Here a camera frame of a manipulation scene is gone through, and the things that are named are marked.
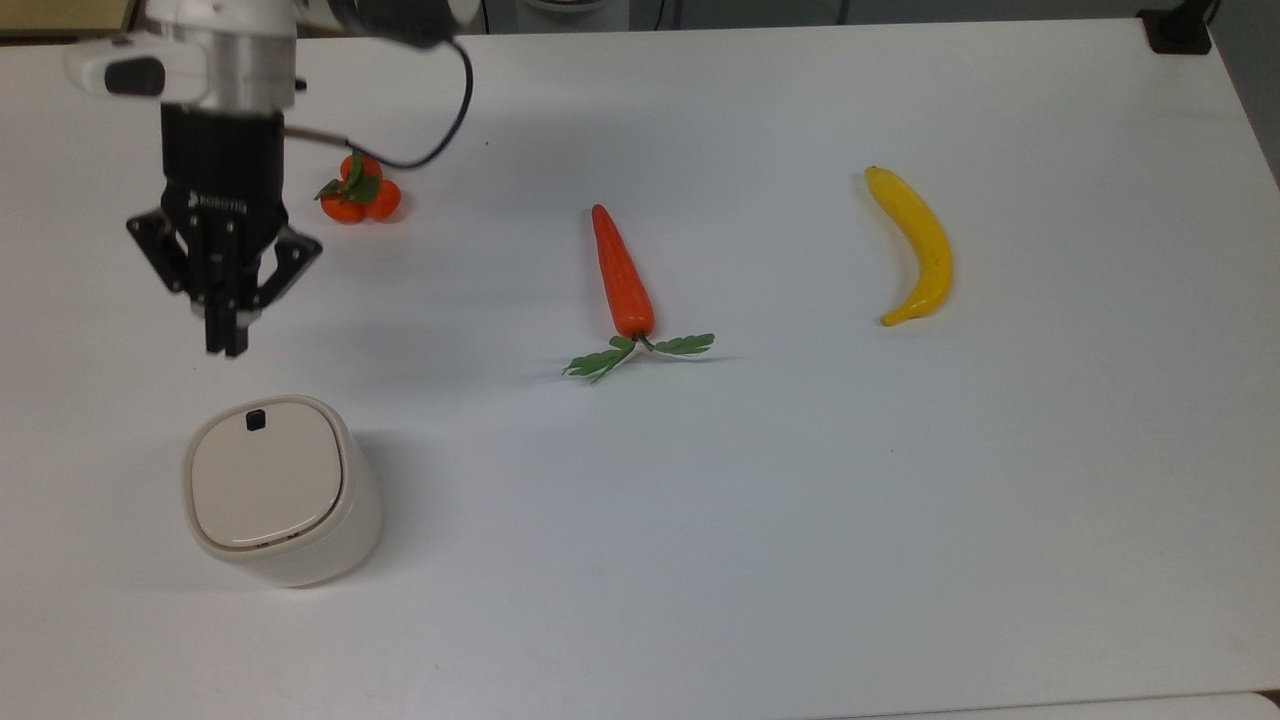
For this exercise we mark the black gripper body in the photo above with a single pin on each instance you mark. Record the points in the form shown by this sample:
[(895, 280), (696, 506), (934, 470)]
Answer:
[(222, 160)]

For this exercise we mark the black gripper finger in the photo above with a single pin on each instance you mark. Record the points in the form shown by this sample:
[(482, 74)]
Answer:
[(290, 255), (160, 245)]

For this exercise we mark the beige garbage bin with lid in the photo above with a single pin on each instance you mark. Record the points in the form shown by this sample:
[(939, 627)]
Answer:
[(270, 490)]

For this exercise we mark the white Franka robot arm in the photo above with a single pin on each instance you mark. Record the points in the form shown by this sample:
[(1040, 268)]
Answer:
[(230, 60)]

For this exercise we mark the toy tangerine cluster with leaves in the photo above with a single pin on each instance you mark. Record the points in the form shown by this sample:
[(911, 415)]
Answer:
[(381, 201)]

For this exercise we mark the wooden table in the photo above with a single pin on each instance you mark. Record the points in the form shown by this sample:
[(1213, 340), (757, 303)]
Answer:
[(50, 14)]

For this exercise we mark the toy carrot with green leaves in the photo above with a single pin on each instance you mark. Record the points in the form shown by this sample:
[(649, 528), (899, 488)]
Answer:
[(622, 280)]

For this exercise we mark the yellow toy banana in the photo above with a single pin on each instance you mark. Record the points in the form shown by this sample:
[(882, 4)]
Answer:
[(925, 240)]

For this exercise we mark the white table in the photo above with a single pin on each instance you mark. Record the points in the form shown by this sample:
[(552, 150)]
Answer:
[(1150, 708)]

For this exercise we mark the black clamp mount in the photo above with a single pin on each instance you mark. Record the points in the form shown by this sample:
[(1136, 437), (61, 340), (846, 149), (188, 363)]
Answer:
[(1178, 32)]

